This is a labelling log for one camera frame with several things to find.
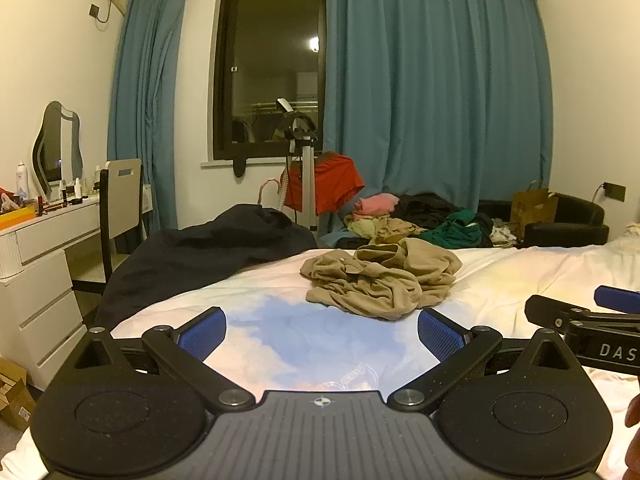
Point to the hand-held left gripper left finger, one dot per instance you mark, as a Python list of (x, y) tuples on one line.
[(202, 334)]

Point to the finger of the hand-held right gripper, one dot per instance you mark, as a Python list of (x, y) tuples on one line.
[(620, 299), (550, 310)]

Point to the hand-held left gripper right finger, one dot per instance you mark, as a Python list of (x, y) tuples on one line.
[(440, 335)]

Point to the tan printed shirt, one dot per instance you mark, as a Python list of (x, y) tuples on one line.
[(385, 277)]

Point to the pink clothes hanger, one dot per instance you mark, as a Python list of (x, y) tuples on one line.
[(265, 190)]

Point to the person's right hand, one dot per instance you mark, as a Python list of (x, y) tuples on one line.
[(635, 435)]

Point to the bed with pastel sheet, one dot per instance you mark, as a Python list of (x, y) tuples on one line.
[(510, 275)]

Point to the dark blanket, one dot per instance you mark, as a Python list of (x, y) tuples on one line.
[(200, 250)]

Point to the black sofa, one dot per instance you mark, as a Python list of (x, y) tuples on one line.
[(575, 222)]

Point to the white patterned garment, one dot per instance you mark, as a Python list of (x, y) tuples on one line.
[(502, 232)]

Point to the green garment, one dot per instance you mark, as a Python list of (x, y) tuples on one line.
[(455, 232)]

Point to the brown paper bag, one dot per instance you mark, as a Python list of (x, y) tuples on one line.
[(535, 207)]

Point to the yellowish garment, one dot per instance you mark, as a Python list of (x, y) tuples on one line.
[(380, 227)]

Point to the black garment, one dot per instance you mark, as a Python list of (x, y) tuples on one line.
[(425, 207)]

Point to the pink garment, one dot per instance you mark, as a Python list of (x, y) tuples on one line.
[(377, 204)]

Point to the black and white chair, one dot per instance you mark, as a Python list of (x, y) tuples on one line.
[(120, 200)]

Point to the white dressing table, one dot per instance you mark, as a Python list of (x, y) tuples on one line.
[(40, 280)]

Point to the white garment steamer stand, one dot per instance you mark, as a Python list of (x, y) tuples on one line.
[(307, 180)]

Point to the red garment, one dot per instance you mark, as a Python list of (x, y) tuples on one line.
[(335, 180)]

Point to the cardboard box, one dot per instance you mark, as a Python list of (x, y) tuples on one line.
[(15, 395)]

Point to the yellow box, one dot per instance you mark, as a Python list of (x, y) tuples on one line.
[(15, 220)]

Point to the white spray bottle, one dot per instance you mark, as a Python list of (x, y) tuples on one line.
[(21, 182)]

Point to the wavy black-framed mirror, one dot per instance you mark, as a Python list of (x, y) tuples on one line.
[(47, 155)]

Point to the narrow blue curtain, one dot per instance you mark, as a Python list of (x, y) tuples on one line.
[(150, 100)]

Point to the dark window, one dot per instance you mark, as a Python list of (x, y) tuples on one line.
[(265, 60)]

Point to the dark wall socket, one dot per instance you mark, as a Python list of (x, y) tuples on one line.
[(614, 191)]

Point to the grey wall outlet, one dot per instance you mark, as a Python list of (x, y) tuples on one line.
[(94, 11)]

